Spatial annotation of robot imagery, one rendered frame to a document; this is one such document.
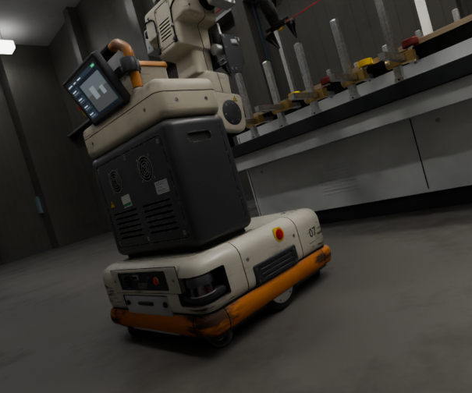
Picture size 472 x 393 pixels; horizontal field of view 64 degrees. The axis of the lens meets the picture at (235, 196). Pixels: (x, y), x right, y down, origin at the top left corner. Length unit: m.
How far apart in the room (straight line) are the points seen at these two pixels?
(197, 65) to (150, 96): 0.47
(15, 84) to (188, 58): 12.88
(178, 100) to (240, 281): 0.58
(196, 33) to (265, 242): 0.88
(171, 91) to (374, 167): 1.54
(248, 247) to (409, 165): 1.38
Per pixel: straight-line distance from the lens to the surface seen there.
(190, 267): 1.07
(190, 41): 1.60
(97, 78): 1.30
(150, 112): 1.17
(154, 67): 1.39
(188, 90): 1.22
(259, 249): 1.21
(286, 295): 1.32
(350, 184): 2.50
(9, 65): 14.58
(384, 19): 2.15
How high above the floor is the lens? 0.45
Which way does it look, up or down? 2 degrees down
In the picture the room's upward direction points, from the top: 16 degrees counter-clockwise
